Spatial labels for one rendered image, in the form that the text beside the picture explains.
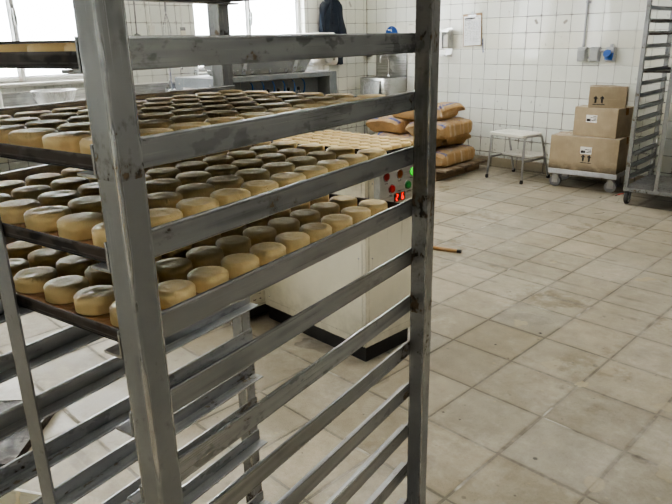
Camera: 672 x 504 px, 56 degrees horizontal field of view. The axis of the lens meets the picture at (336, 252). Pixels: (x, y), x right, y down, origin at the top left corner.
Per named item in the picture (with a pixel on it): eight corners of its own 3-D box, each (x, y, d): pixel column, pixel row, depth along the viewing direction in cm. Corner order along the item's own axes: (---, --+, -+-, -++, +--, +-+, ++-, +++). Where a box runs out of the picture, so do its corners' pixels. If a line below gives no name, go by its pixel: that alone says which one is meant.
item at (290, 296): (264, 319, 318) (253, 140, 289) (314, 300, 340) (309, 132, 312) (366, 367, 270) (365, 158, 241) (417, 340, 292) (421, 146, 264)
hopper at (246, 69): (191, 76, 294) (188, 44, 289) (284, 70, 330) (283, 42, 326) (227, 77, 274) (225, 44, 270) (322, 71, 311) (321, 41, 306)
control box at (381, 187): (373, 205, 251) (373, 170, 247) (411, 194, 267) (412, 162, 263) (380, 206, 249) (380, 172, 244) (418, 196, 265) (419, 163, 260)
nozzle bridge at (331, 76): (181, 151, 301) (173, 77, 290) (296, 133, 348) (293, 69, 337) (220, 159, 278) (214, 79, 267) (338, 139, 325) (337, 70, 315)
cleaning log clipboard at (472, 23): (483, 52, 654) (485, 10, 641) (482, 52, 653) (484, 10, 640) (461, 52, 673) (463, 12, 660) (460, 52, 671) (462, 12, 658)
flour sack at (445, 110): (384, 118, 660) (384, 102, 655) (406, 114, 691) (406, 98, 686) (445, 122, 617) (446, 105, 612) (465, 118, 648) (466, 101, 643)
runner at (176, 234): (405, 160, 111) (406, 142, 110) (420, 161, 109) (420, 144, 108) (91, 268, 61) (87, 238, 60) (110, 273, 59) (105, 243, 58)
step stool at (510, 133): (550, 177, 618) (554, 130, 604) (521, 184, 593) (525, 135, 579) (513, 171, 653) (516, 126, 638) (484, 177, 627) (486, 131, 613)
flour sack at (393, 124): (394, 136, 642) (395, 119, 636) (364, 132, 670) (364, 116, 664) (437, 128, 690) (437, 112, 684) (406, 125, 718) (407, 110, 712)
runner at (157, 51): (407, 52, 105) (407, 33, 104) (422, 52, 103) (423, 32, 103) (61, 73, 55) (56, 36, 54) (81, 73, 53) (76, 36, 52)
